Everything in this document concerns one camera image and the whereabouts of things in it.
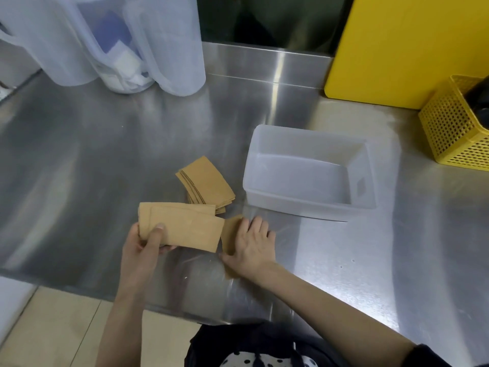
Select person's left hand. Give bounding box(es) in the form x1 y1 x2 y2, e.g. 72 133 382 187
121 222 179 279

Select clear round plastic container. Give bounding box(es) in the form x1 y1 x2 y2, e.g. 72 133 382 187
76 0 156 95

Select person's left forearm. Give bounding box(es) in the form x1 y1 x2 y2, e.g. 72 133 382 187
95 269 154 367

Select person's right forearm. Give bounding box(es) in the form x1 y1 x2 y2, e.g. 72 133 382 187
250 261 418 367

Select yellow perforated plastic basket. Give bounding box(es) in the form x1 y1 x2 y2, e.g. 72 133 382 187
417 75 489 173

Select brown paper cup sleeve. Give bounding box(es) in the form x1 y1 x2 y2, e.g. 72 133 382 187
138 202 217 241
147 207 225 253
220 215 245 257

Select pile of brown cardboard sleeves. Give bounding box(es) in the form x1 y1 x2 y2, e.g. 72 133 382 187
175 156 236 215

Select black polka dot garment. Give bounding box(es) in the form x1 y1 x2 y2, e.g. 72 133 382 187
184 322 465 367

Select blue and white packets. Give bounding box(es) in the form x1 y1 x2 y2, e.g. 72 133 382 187
93 10 150 88

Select yellow plastic cutting board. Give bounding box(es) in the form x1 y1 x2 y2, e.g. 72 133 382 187
323 0 489 110

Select person's right hand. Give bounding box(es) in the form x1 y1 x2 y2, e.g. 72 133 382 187
220 216 277 280

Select black object in basket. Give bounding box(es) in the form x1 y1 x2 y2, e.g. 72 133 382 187
462 75 489 135

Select translucent rectangular plastic container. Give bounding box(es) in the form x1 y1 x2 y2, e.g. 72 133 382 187
242 124 377 222

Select translucent plastic pitcher with handle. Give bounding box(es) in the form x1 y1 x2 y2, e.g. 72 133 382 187
0 0 112 87

